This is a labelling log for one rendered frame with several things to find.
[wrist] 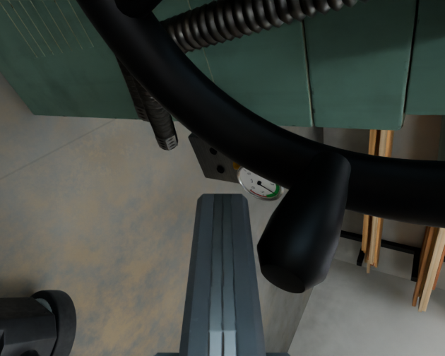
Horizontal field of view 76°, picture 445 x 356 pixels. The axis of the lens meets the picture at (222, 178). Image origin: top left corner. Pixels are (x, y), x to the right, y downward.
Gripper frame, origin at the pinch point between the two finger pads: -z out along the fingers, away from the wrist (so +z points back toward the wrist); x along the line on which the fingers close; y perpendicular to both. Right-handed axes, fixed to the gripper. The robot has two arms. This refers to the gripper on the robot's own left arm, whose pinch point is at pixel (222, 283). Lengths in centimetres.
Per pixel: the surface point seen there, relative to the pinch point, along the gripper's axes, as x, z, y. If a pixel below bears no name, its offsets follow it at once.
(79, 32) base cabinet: -21.3, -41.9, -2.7
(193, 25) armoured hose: -1.8, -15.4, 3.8
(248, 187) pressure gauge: 3.4, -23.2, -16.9
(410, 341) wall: 187, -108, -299
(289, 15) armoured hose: 3.7, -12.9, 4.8
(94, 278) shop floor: -42, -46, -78
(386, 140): 127, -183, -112
